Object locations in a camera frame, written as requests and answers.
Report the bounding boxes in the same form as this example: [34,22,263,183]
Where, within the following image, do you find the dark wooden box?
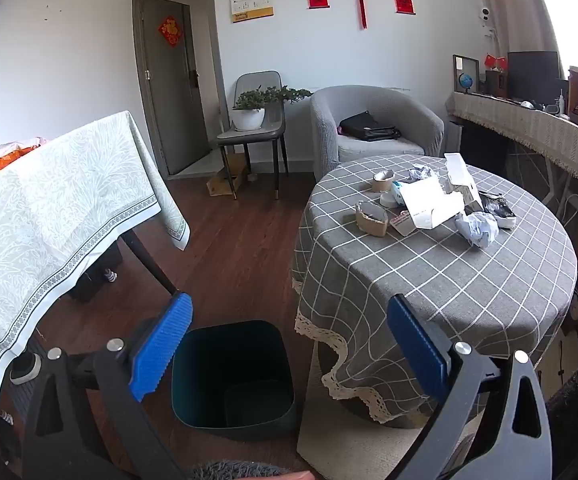
[484,70,508,96]

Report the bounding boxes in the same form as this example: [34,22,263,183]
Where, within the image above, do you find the round table with grey checked cloth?
[291,155,578,423]

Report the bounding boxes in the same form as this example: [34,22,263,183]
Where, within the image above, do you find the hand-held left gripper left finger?
[22,292,195,480]

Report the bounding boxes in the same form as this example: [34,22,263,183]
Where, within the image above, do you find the small white card box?
[389,211,418,237]

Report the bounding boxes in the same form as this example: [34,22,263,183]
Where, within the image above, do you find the side table with pale green cloth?
[0,110,191,433]

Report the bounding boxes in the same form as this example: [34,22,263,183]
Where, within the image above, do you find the black cabinet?
[449,120,510,181]

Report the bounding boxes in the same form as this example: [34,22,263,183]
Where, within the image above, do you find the large white paper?
[454,211,500,249]

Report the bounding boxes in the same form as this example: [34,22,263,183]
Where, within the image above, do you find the small white paper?
[408,162,440,183]

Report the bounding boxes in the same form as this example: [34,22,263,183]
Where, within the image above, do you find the black shoe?
[9,354,41,386]

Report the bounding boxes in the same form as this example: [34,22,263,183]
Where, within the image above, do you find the white cardboard box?
[400,177,466,231]

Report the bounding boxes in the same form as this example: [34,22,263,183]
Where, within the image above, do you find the flat cardboard box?
[206,152,249,197]

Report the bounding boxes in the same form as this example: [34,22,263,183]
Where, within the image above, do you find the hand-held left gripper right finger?
[386,294,554,480]

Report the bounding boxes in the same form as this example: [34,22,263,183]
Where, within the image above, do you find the black monitor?
[506,51,570,103]

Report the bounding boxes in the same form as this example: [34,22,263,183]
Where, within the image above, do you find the black packet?
[479,191,517,229]

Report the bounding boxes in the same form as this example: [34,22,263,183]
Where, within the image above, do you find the grey armchair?
[310,85,444,183]

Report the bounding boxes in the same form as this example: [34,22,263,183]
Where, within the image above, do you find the grey door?
[142,0,211,176]

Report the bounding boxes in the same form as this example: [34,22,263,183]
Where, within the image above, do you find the orange snack bags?
[0,137,50,176]

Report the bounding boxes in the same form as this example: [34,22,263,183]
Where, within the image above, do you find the grey dining chair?
[217,70,290,200]

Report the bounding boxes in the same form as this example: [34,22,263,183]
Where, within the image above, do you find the black table leg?
[119,230,177,296]

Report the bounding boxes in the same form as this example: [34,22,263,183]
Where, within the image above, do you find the black handbag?
[338,110,402,142]

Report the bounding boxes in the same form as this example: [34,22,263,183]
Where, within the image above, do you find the tall white box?
[443,152,484,211]

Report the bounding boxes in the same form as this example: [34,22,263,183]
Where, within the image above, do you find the large cardboard tape roll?
[355,201,390,237]

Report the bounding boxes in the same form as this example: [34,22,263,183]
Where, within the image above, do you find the dark picture frame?
[452,54,480,95]

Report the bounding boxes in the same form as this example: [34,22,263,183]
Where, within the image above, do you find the red diamond door decoration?
[158,15,184,48]

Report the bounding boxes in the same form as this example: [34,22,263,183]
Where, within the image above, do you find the dark green trash bin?
[171,320,299,442]

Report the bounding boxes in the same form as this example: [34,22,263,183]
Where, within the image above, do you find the potted plant in white pot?
[229,86,314,132]

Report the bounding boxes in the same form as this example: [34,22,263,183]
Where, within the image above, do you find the beige floor mat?
[296,350,470,480]

